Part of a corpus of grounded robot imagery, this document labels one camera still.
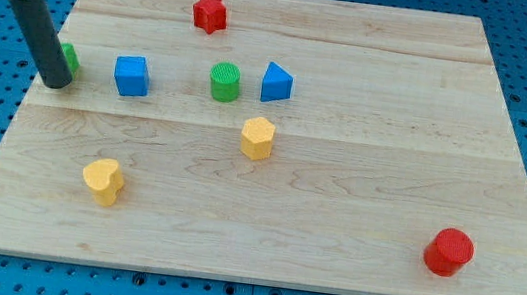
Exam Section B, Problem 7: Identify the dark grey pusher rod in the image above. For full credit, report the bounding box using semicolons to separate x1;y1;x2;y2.
9;0;73;89

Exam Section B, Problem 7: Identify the blue cube block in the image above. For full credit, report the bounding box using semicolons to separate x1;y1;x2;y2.
114;56;150;97

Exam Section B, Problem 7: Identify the green block behind rod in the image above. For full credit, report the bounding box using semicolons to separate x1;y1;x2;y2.
61;42;80;78

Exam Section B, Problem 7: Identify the yellow heart block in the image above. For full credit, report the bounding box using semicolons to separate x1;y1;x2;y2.
82;158;125;207

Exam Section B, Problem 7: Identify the red star block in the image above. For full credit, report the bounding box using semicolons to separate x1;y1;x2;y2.
193;0;228;34

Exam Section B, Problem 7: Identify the wooden board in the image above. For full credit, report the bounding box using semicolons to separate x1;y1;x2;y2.
0;0;527;295

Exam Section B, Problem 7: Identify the green cylinder block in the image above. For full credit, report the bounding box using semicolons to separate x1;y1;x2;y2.
210;61;241;103

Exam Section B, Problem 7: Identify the yellow hexagon block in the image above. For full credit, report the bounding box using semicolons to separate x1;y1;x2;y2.
240;117;276;161

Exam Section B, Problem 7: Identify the blue triangle block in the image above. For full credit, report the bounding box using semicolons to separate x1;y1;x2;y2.
260;62;294;102

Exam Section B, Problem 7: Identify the red cylinder block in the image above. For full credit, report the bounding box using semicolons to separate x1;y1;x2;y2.
423;228;475;277

